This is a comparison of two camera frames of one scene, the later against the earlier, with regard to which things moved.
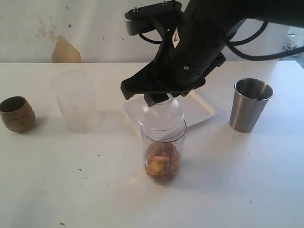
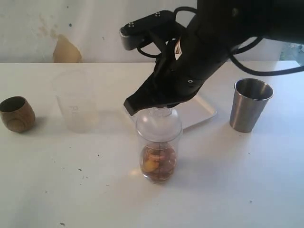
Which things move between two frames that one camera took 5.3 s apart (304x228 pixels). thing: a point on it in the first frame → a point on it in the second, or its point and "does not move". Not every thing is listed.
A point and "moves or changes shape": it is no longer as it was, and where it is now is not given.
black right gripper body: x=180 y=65 does not move
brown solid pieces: x=162 y=161 moves or changes shape
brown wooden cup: x=17 y=113 does not move
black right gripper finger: x=143 y=81 → x=160 y=90
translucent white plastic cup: x=76 y=93 does not move
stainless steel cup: x=250 y=97 does not move
